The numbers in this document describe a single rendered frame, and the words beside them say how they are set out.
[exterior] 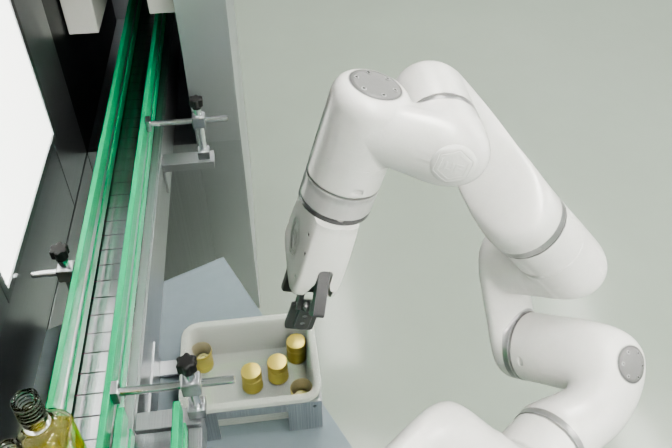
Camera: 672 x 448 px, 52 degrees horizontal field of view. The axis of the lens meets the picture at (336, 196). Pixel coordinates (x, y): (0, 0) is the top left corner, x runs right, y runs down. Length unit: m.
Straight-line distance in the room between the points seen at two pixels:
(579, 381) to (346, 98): 0.43
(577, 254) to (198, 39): 1.06
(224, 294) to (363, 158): 0.81
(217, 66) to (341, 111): 1.05
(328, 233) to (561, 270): 0.26
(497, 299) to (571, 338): 0.10
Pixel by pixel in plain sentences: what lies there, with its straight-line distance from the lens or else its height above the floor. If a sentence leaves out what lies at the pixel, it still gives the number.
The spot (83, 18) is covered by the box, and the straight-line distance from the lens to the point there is 1.75.
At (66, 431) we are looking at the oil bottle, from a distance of 0.88.
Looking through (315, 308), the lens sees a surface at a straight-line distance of 0.71.
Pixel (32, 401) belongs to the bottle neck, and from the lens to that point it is 0.86.
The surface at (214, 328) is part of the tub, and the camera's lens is 1.23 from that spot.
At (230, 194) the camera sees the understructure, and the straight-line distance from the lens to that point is 1.87.
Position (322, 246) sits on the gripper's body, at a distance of 0.67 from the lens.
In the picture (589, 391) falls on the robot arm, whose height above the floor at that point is 1.13.
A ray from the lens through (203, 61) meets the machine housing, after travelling 1.64.
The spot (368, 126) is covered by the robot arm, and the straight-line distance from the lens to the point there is 0.60.
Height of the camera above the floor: 1.79
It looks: 41 degrees down
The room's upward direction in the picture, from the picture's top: straight up
